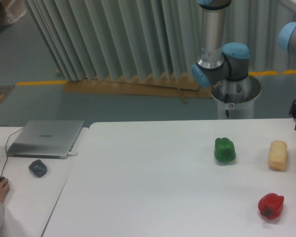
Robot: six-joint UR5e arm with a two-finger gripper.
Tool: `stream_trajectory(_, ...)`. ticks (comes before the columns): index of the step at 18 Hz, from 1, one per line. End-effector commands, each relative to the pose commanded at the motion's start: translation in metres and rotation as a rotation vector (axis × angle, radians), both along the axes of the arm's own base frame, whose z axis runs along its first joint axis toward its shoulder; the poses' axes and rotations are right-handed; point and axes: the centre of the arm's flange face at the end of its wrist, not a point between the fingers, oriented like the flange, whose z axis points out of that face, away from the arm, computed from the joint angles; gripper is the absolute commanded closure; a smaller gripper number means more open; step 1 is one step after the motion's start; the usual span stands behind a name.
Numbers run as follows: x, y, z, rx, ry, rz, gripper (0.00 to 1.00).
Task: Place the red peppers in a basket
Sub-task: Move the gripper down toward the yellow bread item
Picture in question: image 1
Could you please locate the red bell pepper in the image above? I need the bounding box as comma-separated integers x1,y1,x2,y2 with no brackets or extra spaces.
258,193,285,220

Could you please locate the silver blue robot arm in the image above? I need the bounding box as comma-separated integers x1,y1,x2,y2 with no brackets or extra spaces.
191,0,296,130

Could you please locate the green bell pepper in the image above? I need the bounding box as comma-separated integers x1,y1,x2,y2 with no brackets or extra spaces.
214,137,236,163

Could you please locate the pale green pleated curtain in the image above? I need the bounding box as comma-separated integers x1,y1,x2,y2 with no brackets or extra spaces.
24,0,296,81

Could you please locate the white usb plug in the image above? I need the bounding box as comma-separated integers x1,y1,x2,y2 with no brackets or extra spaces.
68,153,78,157

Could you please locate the silver closed laptop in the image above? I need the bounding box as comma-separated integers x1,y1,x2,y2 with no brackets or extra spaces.
7,120,84,159

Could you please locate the dark grey round device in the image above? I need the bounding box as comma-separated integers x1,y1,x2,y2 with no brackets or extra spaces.
29,159,48,178

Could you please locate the cardboard box with plastic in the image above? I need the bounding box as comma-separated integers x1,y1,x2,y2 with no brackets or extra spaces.
0,0,27,26

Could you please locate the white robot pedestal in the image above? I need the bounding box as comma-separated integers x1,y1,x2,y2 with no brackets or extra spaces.
211,76,261,119

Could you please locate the black mouse cable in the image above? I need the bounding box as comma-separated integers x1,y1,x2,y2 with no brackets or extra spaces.
0,124,24,177

